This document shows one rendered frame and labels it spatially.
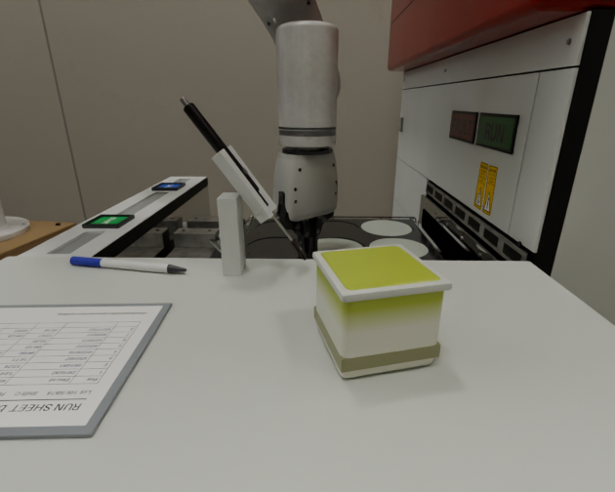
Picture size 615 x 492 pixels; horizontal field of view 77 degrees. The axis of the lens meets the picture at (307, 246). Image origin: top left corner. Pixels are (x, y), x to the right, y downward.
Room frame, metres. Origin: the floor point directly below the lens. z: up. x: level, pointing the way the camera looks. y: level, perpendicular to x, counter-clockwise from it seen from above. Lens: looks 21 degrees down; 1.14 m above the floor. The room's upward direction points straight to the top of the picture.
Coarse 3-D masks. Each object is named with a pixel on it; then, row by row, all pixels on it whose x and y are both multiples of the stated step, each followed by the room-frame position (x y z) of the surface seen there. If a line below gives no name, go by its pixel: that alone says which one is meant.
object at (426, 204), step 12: (432, 204) 0.77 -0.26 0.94; (420, 216) 0.85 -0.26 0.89; (432, 216) 0.76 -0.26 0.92; (444, 216) 0.69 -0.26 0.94; (420, 228) 0.84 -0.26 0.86; (444, 228) 0.68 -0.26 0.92; (456, 228) 0.62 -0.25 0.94; (468, 228) 0.60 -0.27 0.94; (432, 240) 0.74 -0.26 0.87; (456, 240) 0.62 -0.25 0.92; (468, 240) 0.57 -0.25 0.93; (480, 240) 0.55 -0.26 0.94; (444, 252) 0.68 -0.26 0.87; (468, 252) 0.56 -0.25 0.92; (480, 252) 0.52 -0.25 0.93; (492, 252) 0.50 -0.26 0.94
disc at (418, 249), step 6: (378, 240) 0.66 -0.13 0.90; (384, 240) 0.66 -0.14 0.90; (390, 240) 0.66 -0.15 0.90; (396, 240) 0.66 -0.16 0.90; (402, 240) 0.66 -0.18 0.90; (408, 240) 0.66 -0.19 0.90; (408, 246) 0.63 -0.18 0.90; (414, 246) 0.63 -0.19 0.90; (420, 246) 0.63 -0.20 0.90; (414, 252) 0.61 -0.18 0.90; (420, 252) 0.61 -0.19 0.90; (426, 252) 0.61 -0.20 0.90
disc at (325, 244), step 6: (318, 240) 0.66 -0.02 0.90; (324, 240) 0.66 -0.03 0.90; (330, 240) 0.66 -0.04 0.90; (336, 240) 0.66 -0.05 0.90; (342, 240) 0.66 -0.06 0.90; (348, 240) 0.66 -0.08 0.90; (318, 246) 0.63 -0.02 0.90; (324, 246) 0.63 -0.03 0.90; (330, 246) 0.63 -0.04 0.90; (336, 246) 0.63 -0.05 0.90; (342, 246) 0.63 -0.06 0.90; (348, 246) 0.63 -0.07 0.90; (354, 246) 0.63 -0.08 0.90; (360, 246) 0.63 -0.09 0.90
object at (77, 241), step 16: (144, 192) 0.79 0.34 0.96; (160, 192) 0.80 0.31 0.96; (176, 192) 0.79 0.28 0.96; (112, 208) 0.67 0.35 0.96; (128, 208) 0.67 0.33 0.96; (144, 208) 0.67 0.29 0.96; (160, 208) 0.67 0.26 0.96; (80, 224) 0.57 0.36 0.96; (128, 224) 0.57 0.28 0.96; (48, 240) 0.50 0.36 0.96; (64, 240) 0.50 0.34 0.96; (80, 240) 0.51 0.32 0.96; (96, 240) 0.50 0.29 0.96; (112, 240) 0.50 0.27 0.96; (32, 256) 0.44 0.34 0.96; (48, 256) 0.44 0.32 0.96; (64, 256) 0.44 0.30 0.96; (80, 256) 0.44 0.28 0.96
